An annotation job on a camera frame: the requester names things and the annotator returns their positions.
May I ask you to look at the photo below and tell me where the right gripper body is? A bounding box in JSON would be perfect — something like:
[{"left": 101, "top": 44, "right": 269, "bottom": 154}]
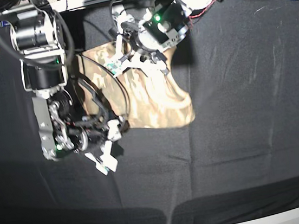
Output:
[{"left": 68, "top": 112, "right": 129, "bottom": 153}]

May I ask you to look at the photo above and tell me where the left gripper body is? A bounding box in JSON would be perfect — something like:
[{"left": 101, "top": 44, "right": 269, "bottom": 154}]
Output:
[{"left": 112, "top": 10, "right": 169, "bottom": 75}]

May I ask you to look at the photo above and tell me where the camouflage t-shirt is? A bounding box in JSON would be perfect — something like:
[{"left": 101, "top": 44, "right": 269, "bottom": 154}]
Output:
[{"left": 74, "top": 42, "right": 196, "bottom": 129}]

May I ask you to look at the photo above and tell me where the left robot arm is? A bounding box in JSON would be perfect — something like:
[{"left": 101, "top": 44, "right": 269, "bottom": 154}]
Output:
[{"left": 105, "top": 0, "right": 215, "bottom": 78}]

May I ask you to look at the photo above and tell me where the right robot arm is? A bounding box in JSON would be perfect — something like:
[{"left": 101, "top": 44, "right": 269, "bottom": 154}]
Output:
[{"left": 0, "top": 0, "right": 125, "bottom": 174}]

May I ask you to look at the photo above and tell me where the black table cloth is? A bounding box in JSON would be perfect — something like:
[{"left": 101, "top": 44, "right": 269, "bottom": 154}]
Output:
[{"left": 0, "top": 0, "right": 299, "bottom": 224}]

